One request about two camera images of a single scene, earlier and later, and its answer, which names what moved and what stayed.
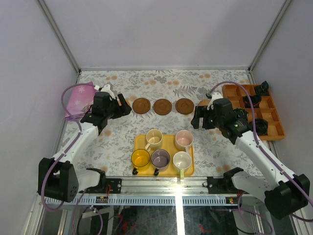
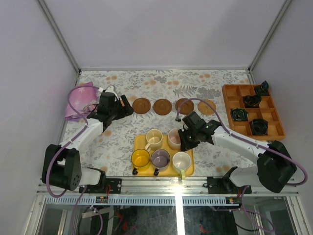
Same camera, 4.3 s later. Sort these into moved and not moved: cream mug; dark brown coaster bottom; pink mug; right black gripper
Moved: right black gripper; pink mug
Not moved: cream mug; dark brown coaster bottom
